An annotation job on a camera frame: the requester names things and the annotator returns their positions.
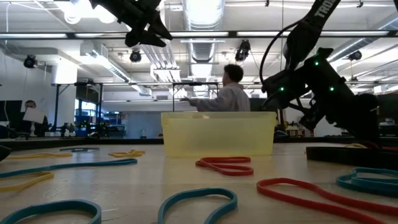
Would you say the black wide rubber band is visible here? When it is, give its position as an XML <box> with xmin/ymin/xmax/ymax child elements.
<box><xmin>305</xmin><ymin>146</ymin><xmax>398</xmax><ymax>171</ymax></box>

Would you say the white rectangular ventilation duct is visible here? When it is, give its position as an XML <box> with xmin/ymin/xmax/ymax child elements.
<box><xmin>79</xmin><ymin>40</ymin><xmax>125</xmax><ymax>78</ymax></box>

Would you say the yellow translucent plastic bin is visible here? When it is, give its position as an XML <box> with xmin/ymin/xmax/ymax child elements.
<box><xmin>160</xmin><ymin>111</ymin><xmax>277</xmax><ymax>157</ymax></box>

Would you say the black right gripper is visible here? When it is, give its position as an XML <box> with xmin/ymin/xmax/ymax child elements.
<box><xmin>324</xmin><ymin>83</ymin><xmax>383</xmax><ymax>150</ymax></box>

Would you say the silver round ventilation duct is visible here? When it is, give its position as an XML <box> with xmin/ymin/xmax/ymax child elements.
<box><xmin>182</xmin><ymin>0</ymin><xmax>225</xmax><ymax>63</ymax></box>

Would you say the black background station frame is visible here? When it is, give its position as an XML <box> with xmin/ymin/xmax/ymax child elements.
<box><xmin>51</xmin><ymin>81</ymin><xmax>104</xmax><ymax>138</ymax></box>
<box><xmin>172</xmin><ymin>82</ymin><xmax>220</xmax><ymax>113</ymax></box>

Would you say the black monitor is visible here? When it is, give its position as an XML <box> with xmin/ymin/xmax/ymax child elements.
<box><xmin>0</xmin><ymin>100</ymin><xmax>23</xmax><ymax>123</ymax></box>
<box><xmin>377</xmin><ymin>94</ymin><xmax>398</xmax><ymax>123</ymax></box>

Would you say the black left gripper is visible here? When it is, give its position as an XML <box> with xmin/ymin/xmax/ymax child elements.
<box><xmin>89</xmin><ymin>0</ymin><xmax>174</xmax><ymax>49</ymax></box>

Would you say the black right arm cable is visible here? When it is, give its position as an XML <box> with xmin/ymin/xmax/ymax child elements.
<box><xmin>259</xmin><ymin>20</ymin><xmax>301</xmax><ymax>85</ymax></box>

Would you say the white pillar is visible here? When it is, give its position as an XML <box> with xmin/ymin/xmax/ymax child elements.
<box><xmin>313</xmin><ymin>116</ymin><xmax>342</xmax><ymax>138</ymax></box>

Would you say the person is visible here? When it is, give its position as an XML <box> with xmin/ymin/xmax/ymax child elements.
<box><xmin>17</xmin><ymin>100</ymin><xmax>50</xmax><ymax>138</ymax></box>
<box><xmin>182</xmin><ymin>63</ymin><xmax>252</xmax><ymax>113</ymax></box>

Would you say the black hanging camera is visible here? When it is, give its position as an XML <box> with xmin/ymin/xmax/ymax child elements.
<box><xmin>234</xmin><ymin>39</ymin><xmax>252</xmax><ymax>62</ymax></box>
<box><xmin>129</xmin><ymin>49</ymin><xmax>143</xmax><ymax>64</ymax></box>
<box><xmin>347</xmin><ymin>50</ymin><xmax>364</xmax><ymax>62</ymax></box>
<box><xmin>23</xmin><ymin>54</ymin><xmax>39</xmax><ymax>70</ymax></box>

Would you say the blue rubber band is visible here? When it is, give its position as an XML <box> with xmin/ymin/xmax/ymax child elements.
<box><xmin>0</xmin><ymin>157</ymin><xmax>139</xmax><ymax>179</ymax></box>
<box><xmin>335</xmin><ymin>167</ymin><xmax>398</xmax><ymax>197</ymax></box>
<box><xmin>0</xmin><ymin>199</ymin><xmax>103</xmax><ymax>224</ymax></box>
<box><xmin>58</xmin><ymin>146</ymin><xmax>101</xmax><ymax>153</ymax></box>
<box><xmin>157</xmin><ymin>187</ymin><xmax>239</xmax><ymax>224</ymax></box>

